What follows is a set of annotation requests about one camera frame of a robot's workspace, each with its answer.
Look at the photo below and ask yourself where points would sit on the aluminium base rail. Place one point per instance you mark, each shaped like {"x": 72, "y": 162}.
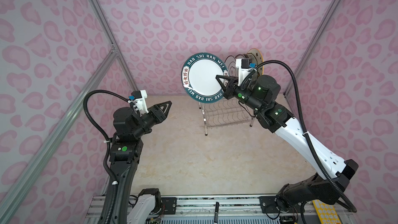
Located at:
{"x": 244, "y": 209}

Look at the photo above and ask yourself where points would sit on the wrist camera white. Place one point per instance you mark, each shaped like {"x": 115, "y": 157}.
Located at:
{"x": 137, "y": 101}
{"x": 244, "y": 67}

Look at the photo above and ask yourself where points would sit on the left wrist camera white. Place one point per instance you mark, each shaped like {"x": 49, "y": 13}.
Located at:
{"x": 137, "y": 101}

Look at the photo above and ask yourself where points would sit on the halloween cat star plate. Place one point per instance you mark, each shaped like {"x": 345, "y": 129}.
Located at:
{"x": 255, "y": 57}

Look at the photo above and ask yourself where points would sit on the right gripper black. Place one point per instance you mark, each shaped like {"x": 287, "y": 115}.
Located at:
{"x": 232, "y": 83}

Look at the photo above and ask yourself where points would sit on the silver two-tier dish rack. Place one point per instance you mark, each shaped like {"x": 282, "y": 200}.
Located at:
{"x": 224, "y": 113}

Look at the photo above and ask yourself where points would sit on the white plate black text rim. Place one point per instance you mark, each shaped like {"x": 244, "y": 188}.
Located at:
{"x": 198, "y": 77}

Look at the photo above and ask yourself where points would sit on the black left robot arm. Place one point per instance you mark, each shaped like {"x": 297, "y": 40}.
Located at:
{"x": 123, "y": 157}

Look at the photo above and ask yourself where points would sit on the black marker pen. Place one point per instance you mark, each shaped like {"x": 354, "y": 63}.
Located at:
{"x": 216, "y": 214}

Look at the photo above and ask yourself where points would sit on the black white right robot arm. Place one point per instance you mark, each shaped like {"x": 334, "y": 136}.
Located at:
{"x": 333, "y": 173}

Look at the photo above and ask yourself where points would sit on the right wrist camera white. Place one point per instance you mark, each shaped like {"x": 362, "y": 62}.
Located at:
{"x": 244, "y": 67}

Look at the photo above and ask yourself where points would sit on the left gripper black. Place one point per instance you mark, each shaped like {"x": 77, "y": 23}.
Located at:
{"x": 158, "y": 116}

